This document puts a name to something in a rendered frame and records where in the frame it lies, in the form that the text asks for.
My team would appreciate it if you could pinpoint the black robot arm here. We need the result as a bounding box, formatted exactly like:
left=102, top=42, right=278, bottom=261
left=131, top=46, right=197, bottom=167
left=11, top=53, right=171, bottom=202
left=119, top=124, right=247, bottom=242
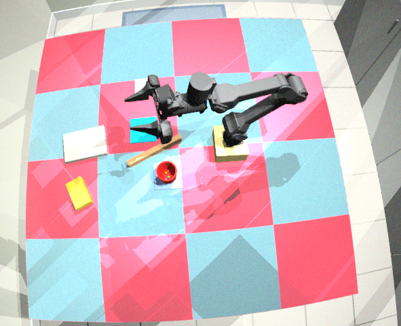
left=156, top=72, right=308, bottom=147

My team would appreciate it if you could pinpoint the tan flat bar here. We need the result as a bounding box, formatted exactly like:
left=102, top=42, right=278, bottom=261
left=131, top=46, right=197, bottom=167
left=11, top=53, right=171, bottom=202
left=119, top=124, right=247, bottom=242
left=127, top=134, right=182, bottom=168

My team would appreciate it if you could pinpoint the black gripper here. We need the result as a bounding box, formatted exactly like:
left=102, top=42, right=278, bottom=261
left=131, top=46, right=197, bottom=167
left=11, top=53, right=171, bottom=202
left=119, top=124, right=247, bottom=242
left=124, top=75, right=187, bottom=144

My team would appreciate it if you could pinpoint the white flat rectangular block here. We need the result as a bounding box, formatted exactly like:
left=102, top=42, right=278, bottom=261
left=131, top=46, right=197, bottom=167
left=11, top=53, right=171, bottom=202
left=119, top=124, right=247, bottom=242
left=63, top=125, right=108, bottom=164

